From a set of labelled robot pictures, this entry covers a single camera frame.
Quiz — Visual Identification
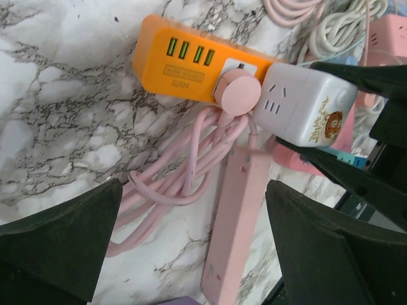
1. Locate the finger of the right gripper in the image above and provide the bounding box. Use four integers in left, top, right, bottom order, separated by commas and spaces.
277, 138, 406, 222
310, 62, 406, 95

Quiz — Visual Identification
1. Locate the orange white cube socket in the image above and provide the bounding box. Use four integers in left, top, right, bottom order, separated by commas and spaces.
132, 15, 277, 104

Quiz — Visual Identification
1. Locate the white cable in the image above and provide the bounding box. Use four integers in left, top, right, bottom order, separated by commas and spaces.
295, 0, 398, 64

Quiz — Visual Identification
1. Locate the white tiger cube socket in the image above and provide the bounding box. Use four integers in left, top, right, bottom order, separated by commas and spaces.
252, 62, 358, 147

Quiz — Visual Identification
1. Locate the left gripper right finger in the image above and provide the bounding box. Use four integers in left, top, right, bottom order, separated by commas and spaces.
266, 180, 406, 304

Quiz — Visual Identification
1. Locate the pink long power strip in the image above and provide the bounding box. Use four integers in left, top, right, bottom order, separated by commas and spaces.
201, 146, 272, 304

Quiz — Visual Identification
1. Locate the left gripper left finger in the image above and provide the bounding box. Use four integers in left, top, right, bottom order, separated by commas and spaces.
1, 179, 122, 304

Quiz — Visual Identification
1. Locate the teal small plug adapter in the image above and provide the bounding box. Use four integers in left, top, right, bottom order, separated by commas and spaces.
336, 151, 355, 164

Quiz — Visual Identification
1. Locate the pink coiled cable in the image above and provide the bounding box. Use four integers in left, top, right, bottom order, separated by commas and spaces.
104, 67, 263, 258

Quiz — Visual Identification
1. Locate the purple power strip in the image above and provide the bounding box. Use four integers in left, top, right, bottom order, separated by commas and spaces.
157, 296, 201, 305

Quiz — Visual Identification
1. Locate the blue small plug adapter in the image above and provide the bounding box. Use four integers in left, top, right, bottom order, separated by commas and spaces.
350, 156, 368, 169

